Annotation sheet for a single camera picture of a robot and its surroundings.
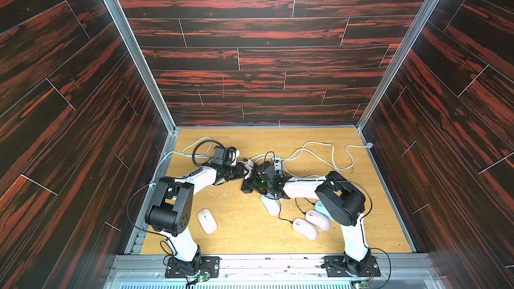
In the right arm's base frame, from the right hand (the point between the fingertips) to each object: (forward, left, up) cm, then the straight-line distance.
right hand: (249, 179), depth 96 cm
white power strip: (+6, -14, +5) cm, 16 cm away
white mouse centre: (-13, -11, +1) cm, 17 cm away
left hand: (+2, 0, +5) cm, 5 cm away
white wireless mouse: (-21, +17, 0) cm, 26 cm away
